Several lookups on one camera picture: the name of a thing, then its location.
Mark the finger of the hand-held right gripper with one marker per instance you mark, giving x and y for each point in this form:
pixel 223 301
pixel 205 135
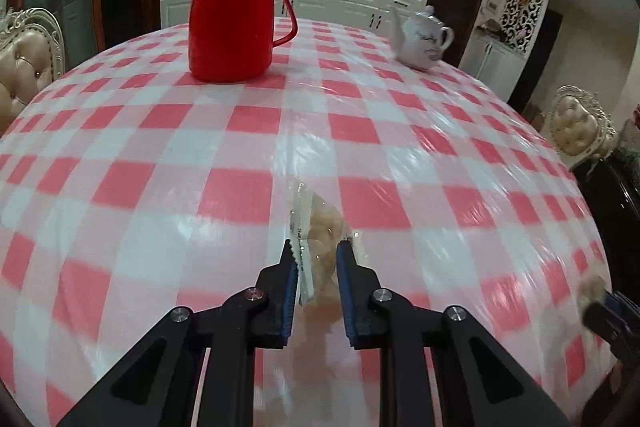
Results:
pixel 612 322

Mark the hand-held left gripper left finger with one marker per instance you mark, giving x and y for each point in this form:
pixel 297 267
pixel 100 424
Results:
pixel 288 302

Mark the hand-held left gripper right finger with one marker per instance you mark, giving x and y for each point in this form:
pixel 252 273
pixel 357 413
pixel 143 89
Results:
pixel 346 297

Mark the clear cracker packet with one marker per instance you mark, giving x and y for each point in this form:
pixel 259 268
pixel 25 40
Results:
pixel 592 289

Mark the orange bread packet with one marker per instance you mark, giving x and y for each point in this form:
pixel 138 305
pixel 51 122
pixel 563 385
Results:
pixel 320 237

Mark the red white checkered tablecloth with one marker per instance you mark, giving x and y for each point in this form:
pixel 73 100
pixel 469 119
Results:
pixel 150 167

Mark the cream tufted dining chair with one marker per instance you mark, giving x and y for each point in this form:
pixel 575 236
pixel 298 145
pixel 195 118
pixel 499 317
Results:
pixel 25 67
pixel 575 127

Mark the white floral teapot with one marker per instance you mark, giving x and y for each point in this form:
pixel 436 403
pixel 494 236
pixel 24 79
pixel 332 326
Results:
pixel 422 44

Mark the white side cabinet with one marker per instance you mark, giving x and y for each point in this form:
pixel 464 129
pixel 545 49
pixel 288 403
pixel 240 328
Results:
pixel 492 62

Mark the red thermos jug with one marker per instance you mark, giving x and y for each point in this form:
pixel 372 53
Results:
pixel 230 22

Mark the white lattice screen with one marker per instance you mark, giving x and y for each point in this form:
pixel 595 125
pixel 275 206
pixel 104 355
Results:
pixel 525 7

